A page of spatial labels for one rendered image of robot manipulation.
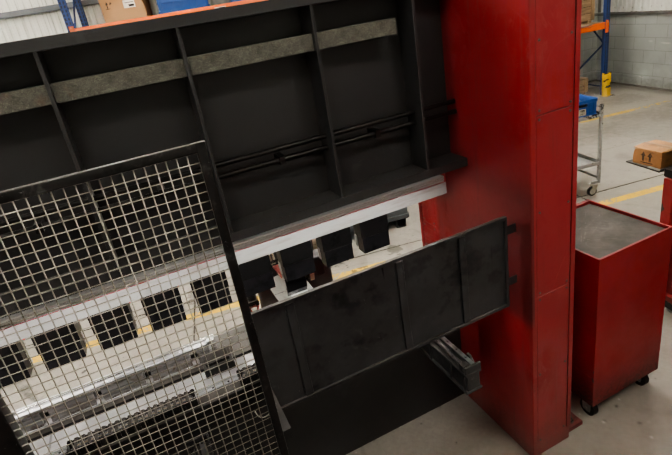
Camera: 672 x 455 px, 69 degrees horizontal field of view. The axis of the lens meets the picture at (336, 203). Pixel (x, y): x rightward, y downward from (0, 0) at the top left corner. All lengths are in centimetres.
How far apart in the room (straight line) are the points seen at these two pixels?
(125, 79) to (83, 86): 13
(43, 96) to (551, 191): 184
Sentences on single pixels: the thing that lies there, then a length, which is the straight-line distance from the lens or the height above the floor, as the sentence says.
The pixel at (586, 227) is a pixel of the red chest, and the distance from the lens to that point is 286.
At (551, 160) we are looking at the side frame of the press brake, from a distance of 210.
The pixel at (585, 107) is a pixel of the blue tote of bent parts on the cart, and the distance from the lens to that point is 543.
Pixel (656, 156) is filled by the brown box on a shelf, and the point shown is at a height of 107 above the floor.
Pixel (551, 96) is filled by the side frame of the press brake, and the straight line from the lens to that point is 203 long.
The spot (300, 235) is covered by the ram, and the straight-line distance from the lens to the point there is 219.
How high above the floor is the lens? 225
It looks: 22 degrees down
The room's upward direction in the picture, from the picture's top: 10 degrees counter-clockwise
